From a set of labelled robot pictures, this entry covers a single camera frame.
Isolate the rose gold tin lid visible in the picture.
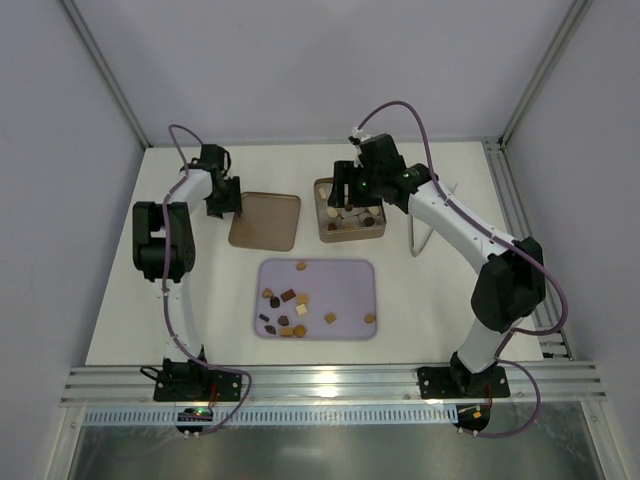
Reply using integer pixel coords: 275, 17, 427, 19
228, 192, 301, 252

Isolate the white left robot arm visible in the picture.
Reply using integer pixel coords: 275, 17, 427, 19
132, 144, 242, 403

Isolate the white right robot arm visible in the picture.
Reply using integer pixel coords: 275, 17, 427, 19
329, 161, 546, 396

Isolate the brown rectangular chocolate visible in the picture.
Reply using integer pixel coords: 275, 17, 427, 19
281, 289, 296, 302

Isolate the rose gold tin box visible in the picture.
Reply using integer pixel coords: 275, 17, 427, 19
313, 178, 387, 243

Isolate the lilac plastic tray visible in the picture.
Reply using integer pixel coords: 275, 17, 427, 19
253, 258, 378, 341

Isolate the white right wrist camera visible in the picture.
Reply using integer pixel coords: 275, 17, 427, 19
347, 126, 371, 147

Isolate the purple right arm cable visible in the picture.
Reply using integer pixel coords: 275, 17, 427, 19
357, 100, 571, 439

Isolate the slotted cable duct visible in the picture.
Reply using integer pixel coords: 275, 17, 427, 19
83, 403, 458, 428

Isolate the aluminium mounting rail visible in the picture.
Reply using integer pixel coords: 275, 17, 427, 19
59, 360, 607, 408

